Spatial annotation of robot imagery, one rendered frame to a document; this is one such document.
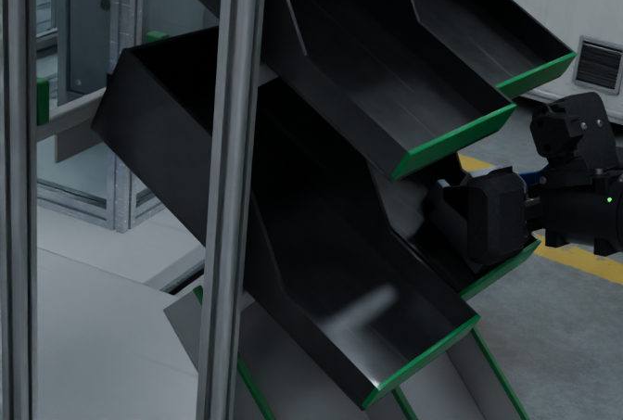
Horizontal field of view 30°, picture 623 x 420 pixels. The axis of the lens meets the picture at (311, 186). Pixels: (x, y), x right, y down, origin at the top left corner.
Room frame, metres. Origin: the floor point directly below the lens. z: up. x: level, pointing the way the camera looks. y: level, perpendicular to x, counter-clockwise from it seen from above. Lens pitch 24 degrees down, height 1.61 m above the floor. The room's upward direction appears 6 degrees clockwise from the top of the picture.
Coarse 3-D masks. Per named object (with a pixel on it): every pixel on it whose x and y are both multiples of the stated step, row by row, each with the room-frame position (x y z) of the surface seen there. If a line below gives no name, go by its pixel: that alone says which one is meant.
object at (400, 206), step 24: (432, 168) 0.92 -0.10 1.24; (456, 168) 0.91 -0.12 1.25; (384, 192) 0.86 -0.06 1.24; (408, 192) 0.88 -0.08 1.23; (408, 216) 0.85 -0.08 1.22; (408, 240) 0.79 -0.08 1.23; (432, 240) 0.83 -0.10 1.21; (528, 240) 0.87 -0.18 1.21; (432, 264) 0.77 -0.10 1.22; (456, 264) 0.82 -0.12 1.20; (504, 264) 0.81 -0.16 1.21; (456, 288) 0.76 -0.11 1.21; (480, 288) 0.79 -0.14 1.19
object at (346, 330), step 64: (128, 64) 0.75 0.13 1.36; (192, 64) 0.83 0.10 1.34; (128, 128) 0.75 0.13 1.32; (192, 128) 0.71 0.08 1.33; (256, 128) 0.84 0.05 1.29; (320, 128) 0.81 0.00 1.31; (192, 192) 0.71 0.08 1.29; (256, 192) 0.78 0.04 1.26; (320, 192) 0.81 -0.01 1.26; (256, 256) 0.68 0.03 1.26; (320, 256) 0.74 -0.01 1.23; (384, 256) 0.77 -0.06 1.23; (320, 320) 0.68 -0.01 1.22; (384, 320) 0.71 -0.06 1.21; (448, 320) 0.74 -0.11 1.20; (384, 384) 0.63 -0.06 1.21
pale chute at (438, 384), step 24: (480, 336) 0.89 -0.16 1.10; (456, 360) 0.89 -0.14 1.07; (480, 360) 0.88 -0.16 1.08; (408, 384) 0.85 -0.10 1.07; (432, 384) 0.86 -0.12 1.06; (456, 384) 0.88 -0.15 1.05; (480, 384) 0.88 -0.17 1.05; (504, 384) 0.87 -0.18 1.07; (432, 408) 0.84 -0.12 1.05; (456, 408) 0.86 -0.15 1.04; (480, 408) 0.88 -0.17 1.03; (504, 408) 0.86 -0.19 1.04
